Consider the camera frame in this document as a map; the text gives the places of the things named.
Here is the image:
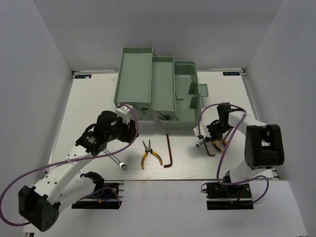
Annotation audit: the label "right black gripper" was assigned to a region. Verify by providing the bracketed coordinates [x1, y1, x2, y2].
[204, 121, 235, 142]

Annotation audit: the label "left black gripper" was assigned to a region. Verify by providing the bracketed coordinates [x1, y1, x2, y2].
[106, 114, 139, 143]

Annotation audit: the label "yellow combination pliers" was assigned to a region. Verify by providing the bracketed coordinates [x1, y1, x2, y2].
[212, 139, 228, 153]

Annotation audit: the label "small silver combination wrench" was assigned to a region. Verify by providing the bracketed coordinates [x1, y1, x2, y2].
[195, 138, 210, 148]

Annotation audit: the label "large silver ratchet wrench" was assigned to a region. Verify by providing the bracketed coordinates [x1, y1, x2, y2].
[103, 149, 127, 171]

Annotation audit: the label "yellow needle-nose pliers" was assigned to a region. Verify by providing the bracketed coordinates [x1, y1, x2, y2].
[141, 138, 163, 170]

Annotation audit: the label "long brown hex key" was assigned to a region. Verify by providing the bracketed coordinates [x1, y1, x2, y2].
[163, 134, 173, 168]

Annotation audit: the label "green plastic toolbox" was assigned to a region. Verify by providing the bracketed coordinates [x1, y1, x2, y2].
[114, 47, 208, 130]

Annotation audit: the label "thin brown hex key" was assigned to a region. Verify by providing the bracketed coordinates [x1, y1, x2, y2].
[222, 129, 232, 141]

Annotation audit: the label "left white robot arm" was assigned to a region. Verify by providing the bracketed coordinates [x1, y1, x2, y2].
[18, 105, 138, 232]

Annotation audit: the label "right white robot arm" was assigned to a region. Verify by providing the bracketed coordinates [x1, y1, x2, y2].
[205, 103, 285, 197]

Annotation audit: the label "brown hex key right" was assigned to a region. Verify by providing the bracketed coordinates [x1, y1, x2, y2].
[203, 142, 215, 157]

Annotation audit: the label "left blue table label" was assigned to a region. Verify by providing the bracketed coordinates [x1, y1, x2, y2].
[75, 75, 92, 79]

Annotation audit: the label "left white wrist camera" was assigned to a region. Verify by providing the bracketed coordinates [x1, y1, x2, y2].
[116, 104, 135, 124]

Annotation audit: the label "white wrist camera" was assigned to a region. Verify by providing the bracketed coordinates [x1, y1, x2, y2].
[193, 124, 208, 140]
[116, 104, 135, 124]

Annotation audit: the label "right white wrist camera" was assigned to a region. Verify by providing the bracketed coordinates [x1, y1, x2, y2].
[193, 124, 208, 140]

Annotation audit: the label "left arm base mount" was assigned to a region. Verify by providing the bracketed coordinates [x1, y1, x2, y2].
[71, 171, 124, 210]

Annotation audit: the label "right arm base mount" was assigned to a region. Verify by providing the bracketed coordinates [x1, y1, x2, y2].
[200, 182, 254, 210]

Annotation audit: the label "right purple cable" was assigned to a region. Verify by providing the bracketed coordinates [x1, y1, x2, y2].
[197, 103, 270, 204]

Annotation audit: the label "purple cable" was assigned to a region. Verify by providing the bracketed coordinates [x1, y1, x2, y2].
[0, 103, 139, 227]
[197, 103, 270, 204]

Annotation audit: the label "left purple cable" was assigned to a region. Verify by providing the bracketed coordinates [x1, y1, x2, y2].
[0, 103, 139, 227]

